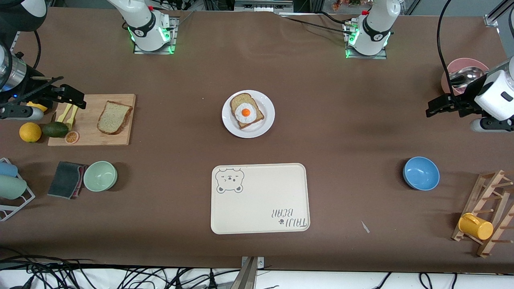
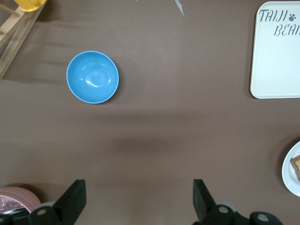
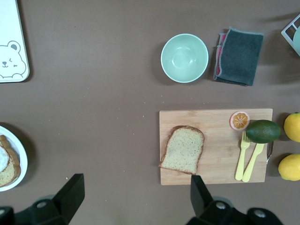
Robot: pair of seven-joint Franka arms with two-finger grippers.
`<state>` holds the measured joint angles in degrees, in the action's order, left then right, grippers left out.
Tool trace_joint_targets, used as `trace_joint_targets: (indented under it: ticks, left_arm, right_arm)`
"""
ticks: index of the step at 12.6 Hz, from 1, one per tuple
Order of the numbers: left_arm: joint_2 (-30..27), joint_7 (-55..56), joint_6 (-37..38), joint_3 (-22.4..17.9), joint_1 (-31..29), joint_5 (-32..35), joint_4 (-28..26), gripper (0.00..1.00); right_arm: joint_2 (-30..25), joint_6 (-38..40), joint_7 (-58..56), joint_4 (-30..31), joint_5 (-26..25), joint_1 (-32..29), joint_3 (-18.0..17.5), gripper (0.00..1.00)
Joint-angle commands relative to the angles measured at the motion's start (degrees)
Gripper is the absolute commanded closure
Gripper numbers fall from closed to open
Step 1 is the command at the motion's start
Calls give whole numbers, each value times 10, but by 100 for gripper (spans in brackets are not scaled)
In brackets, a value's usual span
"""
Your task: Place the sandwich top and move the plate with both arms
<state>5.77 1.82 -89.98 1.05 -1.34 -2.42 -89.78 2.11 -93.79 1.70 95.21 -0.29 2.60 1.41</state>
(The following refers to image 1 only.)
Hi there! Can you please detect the plain bread slice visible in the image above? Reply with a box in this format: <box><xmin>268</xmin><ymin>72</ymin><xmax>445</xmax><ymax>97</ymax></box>
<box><xmin>97</xmin><ymin>100</ymin><xmax>133</xmax><ymax>135</ymax></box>

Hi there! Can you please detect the white round plate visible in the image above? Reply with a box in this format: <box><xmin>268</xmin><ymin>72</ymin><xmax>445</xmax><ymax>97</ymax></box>
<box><xmin>222</xmin><ymin>90</ymin><xmax>275</xmax><ymax>139</ymax></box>

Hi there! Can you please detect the yellow plastic knife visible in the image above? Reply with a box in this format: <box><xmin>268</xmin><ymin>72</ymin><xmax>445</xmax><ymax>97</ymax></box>
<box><xmin>56</xmin><ymin>104</ymin><xmax>73</xmax><ymax>123</ymax></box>

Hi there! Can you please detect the metal spoon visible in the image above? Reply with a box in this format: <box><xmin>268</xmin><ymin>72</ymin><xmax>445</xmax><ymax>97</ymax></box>
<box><xmin>448</xmin><ymin>66</ymin><xmax>488</xmax><ymax>88</ymax></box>

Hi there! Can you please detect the green avocado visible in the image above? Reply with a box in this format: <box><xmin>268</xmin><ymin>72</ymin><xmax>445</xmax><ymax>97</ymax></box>
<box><xmin>42</xmin><ymin>122</ymin><xmax>69</xmax><ymax>138</ymax></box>

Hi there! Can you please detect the pink bowl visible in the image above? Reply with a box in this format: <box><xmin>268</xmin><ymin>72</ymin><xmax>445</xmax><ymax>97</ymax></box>
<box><xmin>441</xmin><ymin>58</ymin><xmax>490</xmax><ymax>95</ymax></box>

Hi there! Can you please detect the wooden cutting board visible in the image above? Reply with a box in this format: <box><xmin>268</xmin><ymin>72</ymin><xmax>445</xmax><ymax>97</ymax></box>
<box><xmin>47</xmin><ymin>94</ymin><xmax>136</xmax><ymax>147</ymax></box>

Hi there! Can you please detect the blue bowl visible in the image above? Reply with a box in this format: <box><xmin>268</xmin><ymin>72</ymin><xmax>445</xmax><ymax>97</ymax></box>
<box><xmin>403</xmin><ymin>156</ymin><xmax>440</xmax><ymax>191</ymax></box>

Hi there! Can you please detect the grey and pink folded cloth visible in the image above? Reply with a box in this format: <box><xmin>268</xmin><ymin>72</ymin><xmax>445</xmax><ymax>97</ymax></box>
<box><xmin>47</xmin><ymin>161</ymin><xmax>89</xmax><ymax>199</ymax></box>

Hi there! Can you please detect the pale green bowl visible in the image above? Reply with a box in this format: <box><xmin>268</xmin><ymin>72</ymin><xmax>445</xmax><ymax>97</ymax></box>
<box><xmin>83</xmin><ymin>161</ymin><xmax>118</xmax><ymax>192</ymax></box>

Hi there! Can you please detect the wooden cup rack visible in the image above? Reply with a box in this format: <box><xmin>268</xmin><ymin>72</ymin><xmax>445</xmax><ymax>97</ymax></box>
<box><xmin>451</xmin><ymin>169</ymin><xmax>514</xmax><ymax>258</ymax></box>

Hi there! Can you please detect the pale green cup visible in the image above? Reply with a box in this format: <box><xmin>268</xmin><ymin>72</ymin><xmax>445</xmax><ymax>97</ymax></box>
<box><xmin>0</xmin><ymin>175</ymin><xmax>27</xmax><ymax>200</ymax></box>

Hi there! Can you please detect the yellow mug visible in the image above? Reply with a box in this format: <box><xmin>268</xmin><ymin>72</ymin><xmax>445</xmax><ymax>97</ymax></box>
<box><xmin>458</xmin><ymin>213</ymin><xmax>494</xmax><ymax>240</ymax></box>

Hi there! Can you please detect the bread slice under egg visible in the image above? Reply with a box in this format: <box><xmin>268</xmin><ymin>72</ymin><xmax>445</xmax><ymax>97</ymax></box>
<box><xmin>230</xmin><ymin>93</ymin><xmax>265</xmax><ymax>130</ymax></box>

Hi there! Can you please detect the fried egg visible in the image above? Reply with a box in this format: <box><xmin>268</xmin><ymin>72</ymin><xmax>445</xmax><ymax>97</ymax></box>
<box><xmin>235</xmin><ymin>103</ymin><xmax>257</xmax><ymax>123</ymax></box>

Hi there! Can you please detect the cream tray with bear print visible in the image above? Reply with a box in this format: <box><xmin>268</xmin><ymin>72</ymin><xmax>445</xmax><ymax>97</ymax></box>
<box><xmin>210</xmin><ymin>163</ymin><xmax>311</xmax><ymax>235</ymax></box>

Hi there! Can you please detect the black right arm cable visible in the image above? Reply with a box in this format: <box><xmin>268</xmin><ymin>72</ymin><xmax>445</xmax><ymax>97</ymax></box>
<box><xmin>33</xmin><ymin>30</ymin><xmax>41</xmax><ymax>69</ymax></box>

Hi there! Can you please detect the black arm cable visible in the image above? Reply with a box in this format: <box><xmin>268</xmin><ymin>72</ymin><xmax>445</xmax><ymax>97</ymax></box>
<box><xmin>33</xmin><ymin>30</ymin><xmax>41</xmax><ymax>69</ymax></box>
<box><xmin>437</xmin><ymin>0</ymin><xmax>457</xmax><ymax>99</ymax></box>

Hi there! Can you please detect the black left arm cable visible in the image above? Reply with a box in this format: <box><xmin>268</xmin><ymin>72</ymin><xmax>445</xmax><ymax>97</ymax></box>
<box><xmin>437</xmin><ymin>0</ymin><xmax>457</xmax><ymax>99</ymax></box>

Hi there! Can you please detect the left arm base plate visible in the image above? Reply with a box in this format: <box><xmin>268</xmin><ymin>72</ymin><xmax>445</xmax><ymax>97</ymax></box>
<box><xmin>343</xmin><ymin>22</ymin><xmax>388</xmax><ymax>60</ymax></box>

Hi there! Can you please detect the aluminium frame profile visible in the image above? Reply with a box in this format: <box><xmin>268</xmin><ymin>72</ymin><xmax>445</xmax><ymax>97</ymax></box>
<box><xmin>484</xmin><ymin>0</ymin><xmax>514</xmax><ymax>28</ymax></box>

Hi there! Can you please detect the white wire rack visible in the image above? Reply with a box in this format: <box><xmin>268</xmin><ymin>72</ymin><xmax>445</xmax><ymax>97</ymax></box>
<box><xmin>0</xmin><ymin>158</ymin><xmax>36</xmax><ymax>222</ymax></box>

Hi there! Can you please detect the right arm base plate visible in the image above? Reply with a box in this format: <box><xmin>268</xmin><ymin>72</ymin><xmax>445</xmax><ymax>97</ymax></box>
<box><xmin>133</xmin><ymin>17</ymin><xmax>179</xmax><ymax>55</ymax></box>

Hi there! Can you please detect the black cables to arm base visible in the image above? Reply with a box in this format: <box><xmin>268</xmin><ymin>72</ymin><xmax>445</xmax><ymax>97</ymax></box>
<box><xmin>277</xmin><ymin>12</ymin><xmax>356</xmax><ymax>37</ymax></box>

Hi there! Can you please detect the black cable bundle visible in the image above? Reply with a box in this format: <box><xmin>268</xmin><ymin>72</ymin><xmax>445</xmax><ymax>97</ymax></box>
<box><xmin>0</xmin><ymin>247</ymin><xmax>241</xmax><ymax>289</ymax></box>

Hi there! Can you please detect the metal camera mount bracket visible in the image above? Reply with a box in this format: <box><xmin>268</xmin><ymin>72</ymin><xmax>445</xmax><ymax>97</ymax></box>
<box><xmin>231</xmin><ymin>256</ymin><xmax>265</xmax><ymax>289</ymax></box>

